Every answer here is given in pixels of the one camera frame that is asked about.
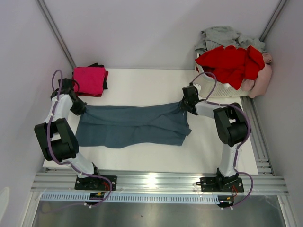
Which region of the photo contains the blue grey t shirt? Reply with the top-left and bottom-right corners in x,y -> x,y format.
76,102 -> 191,148

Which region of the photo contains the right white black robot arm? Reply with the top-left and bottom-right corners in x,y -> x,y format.
181,83 -> 251,192

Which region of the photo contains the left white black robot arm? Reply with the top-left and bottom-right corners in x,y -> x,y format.
34,79 -> 102,190

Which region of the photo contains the white plastic laundry basket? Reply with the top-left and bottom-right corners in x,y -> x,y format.
193,74 -> 248,98

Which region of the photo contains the folded black t shirt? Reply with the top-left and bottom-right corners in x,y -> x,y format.
70,62 -> 109,90

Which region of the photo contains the light pink t shirt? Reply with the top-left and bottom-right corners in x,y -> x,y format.
241,53 -> 273,98

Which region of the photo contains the left corner aluminium profile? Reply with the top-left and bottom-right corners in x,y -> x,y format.
35,0 -> 76,69

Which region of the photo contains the corner aluminium profile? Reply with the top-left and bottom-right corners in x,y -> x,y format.
35,0 -> 76,69
259,0 -> 289,42

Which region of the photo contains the right corner aluminium profile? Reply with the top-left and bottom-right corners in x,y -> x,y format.
259,0 -> 289,42

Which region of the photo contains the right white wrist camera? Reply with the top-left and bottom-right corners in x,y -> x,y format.
193,83 -> 201,94

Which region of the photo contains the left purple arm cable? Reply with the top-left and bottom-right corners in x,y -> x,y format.
46,69 -> 113,209

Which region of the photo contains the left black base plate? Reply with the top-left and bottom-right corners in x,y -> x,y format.
74,175 -> 117,191

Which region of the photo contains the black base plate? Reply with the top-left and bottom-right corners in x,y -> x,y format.
195,177 -> 244,193
74,175 -> 117,191

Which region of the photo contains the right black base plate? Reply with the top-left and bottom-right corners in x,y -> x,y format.
195,177 -> 244,193

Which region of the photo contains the white slotted cable duct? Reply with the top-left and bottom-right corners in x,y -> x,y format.
40,192 -> 220,204

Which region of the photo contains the right side aluminium rail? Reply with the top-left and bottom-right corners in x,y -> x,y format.
240,96 -> 275,176

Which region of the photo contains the aluminium mounting rail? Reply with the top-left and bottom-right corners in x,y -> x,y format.
31,169 -> 289,195

